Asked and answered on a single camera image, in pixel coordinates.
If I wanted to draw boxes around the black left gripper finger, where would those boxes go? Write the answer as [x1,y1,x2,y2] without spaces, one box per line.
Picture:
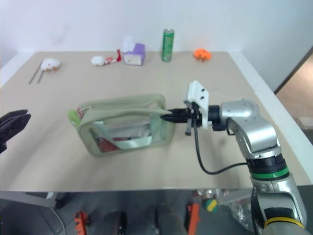
[0,109,32,123]
[0,113,32,154]

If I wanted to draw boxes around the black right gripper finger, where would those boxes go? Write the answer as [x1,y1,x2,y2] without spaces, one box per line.
[160,114,189,123]
[166,108,189,117]

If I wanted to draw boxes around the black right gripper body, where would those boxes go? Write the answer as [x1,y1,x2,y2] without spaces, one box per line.
[183,99,205,136]

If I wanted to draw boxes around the green clear zip pouch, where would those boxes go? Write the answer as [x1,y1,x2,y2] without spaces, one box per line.
[68,93,176,159]

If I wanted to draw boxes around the white and orange plush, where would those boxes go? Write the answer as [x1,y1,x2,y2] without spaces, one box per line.
[41,57,62,74]

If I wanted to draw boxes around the white round plush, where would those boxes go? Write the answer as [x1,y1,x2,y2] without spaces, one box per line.
[90,55,107,67]

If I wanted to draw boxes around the long grey chopstick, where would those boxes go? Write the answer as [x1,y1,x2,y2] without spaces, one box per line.
[28,61,43,85]

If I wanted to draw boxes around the orange plastic toy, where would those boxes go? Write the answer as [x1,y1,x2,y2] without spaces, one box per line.
[193,48,212,62]

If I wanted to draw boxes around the green drink can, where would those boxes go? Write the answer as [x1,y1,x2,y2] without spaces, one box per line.
[161,28,175,63]

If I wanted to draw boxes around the purple tissue box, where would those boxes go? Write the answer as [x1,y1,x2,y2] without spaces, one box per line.
[123,43,146,66]

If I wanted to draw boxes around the red packet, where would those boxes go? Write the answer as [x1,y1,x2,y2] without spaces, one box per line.
[96,137,118,153]

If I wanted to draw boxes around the red and white toy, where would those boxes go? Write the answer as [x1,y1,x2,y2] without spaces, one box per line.
[105,49,123,65]

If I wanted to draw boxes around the white tissue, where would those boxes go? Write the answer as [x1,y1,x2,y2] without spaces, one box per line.
[122,35,135,53]

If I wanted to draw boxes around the green and yellow ball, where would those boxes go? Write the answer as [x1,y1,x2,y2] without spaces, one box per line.
[202,198,219,212]

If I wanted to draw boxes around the orange clamp tool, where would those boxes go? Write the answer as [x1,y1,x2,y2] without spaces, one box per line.
[186,202,200,235]
[74,210,90,235]

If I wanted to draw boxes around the clear plastic bag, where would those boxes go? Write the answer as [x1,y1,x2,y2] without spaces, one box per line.
[219,192,255,231]

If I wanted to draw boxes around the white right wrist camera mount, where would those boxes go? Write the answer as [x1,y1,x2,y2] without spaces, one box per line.
[183,80,212,129]

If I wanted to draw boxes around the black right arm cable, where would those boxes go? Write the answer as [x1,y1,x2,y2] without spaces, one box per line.
[194,126,249,175]

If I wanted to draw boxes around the green plush keychain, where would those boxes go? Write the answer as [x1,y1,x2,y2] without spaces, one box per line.
[67,109,82,128]

